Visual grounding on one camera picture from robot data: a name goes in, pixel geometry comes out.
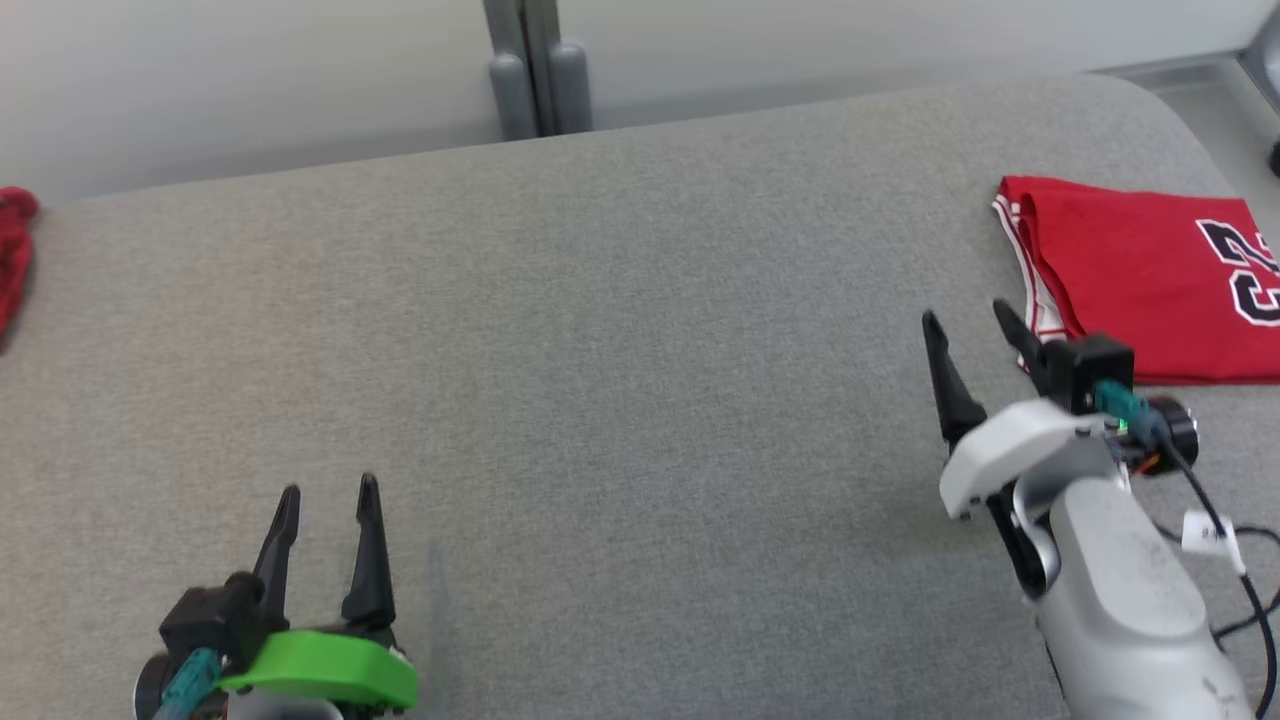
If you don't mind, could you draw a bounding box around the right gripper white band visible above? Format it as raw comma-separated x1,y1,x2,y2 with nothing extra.
922,298,1131,521

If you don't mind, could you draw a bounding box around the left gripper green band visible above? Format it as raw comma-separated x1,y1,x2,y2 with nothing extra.
218,474,419,716

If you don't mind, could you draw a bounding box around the red basketball jersey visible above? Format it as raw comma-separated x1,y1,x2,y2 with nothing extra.
993,176,1280,386

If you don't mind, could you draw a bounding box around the red garment with white stripe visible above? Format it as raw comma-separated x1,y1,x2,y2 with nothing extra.
0,187,41,346

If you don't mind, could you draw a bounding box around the grey fabric sofa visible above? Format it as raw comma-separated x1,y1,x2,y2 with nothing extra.
0,75,1280,720

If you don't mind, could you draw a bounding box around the right camera cable teal plug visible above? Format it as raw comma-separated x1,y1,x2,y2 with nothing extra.
1095,380,1280,720

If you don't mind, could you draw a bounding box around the camera cable teal plug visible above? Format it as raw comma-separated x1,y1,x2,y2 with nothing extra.
150,648,221,720
1095,380,1280,720

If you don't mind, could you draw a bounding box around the left camera cable teal plug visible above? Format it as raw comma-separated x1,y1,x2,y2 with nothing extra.
150,648,221,720

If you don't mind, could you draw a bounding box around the white cable label tag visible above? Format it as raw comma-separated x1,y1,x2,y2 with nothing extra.
1182,510,1246,576

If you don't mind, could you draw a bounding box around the grey metal frame corner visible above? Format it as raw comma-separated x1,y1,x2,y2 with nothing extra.
1090,20,1280,181

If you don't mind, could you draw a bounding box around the grey metal partition post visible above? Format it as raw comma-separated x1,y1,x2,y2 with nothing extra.
483,0,593,141

